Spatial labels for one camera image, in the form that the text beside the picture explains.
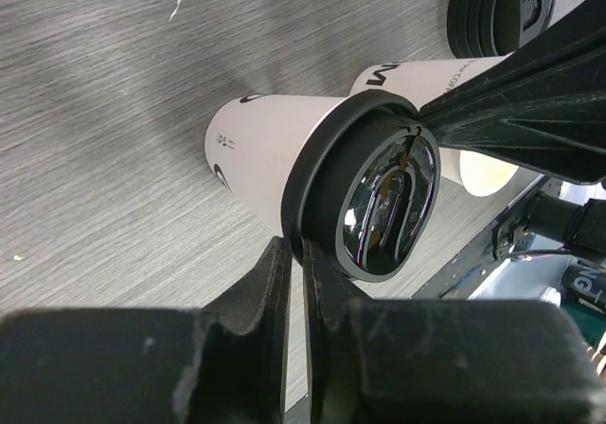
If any white paper cup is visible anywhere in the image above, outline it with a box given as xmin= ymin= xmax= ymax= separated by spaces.
xmin=205 ymin=95 xmax=359 ymax=249
xmin=349 ymin=57 xmax=518 ymax=197

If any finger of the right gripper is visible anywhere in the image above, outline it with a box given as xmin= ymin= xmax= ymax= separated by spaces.
xmin=303 ymin=240 xmax=403 ymax=423

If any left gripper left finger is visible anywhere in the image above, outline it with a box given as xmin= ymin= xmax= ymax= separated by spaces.
xmin=179 ymin=237 xmax=293 ymax=423

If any stack of black lids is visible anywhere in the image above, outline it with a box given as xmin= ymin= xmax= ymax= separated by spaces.
xmin=446 ymin=0 xmax=556 ymax=59

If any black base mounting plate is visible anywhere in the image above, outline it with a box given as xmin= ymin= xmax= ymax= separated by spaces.
xmin=412 ymin=177 xmax=562 ymax=299

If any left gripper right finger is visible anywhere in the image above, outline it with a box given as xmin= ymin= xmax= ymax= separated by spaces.
xmin=420 ymin=0 xmax=605 ymax=185

